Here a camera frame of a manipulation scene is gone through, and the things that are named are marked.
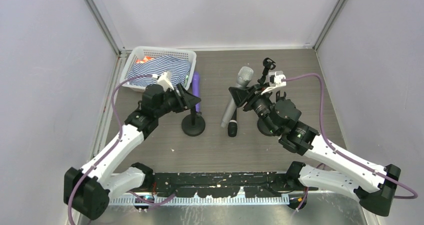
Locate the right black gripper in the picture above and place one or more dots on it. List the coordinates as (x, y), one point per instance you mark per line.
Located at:
(250, 97)

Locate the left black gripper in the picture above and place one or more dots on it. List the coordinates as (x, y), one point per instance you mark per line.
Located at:
(178, 96)

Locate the silver microphone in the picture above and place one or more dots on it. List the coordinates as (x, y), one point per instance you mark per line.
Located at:
(243, 78)

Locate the black mic stand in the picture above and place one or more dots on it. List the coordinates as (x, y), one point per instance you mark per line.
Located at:
(268, 65)
(193, 124)
(261, 124)

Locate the black microphone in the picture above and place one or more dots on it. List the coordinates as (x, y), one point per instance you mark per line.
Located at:
(232, 127)

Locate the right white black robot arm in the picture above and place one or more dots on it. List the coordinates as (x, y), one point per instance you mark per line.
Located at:
(370, 184)

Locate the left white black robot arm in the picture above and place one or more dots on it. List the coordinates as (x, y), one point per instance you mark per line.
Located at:
(89, 189)

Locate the purple microphone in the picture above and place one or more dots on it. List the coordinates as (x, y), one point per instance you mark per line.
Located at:
(196, 84)

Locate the blue white striped cloth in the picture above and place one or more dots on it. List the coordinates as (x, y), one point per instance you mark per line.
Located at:
(180, 68)

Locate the orange item in basket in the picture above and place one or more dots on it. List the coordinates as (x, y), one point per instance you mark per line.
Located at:
(143, 60)

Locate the white plastic basket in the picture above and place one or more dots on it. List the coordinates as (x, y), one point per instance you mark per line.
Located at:
(142, 51)

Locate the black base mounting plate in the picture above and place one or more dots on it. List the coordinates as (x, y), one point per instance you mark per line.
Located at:
(265, 184)

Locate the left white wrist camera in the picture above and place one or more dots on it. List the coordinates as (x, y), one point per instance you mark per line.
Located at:
(163, 80)

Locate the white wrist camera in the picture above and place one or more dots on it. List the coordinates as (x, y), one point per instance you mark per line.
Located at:
(163, 80)
(276, 81)

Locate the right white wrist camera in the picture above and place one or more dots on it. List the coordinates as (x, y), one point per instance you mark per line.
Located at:
(276, 81)

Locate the white slotted cable duct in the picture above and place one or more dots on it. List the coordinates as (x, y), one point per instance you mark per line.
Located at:
(128, 199)

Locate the right aluminium frame post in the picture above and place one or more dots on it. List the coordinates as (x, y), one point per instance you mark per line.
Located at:
(338, 7)

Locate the aluminium frame post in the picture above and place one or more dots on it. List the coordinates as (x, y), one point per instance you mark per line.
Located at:
(92, 7)
(338, 7)

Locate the left aluminium frame post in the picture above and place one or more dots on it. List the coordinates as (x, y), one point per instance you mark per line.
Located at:
(92, 7)

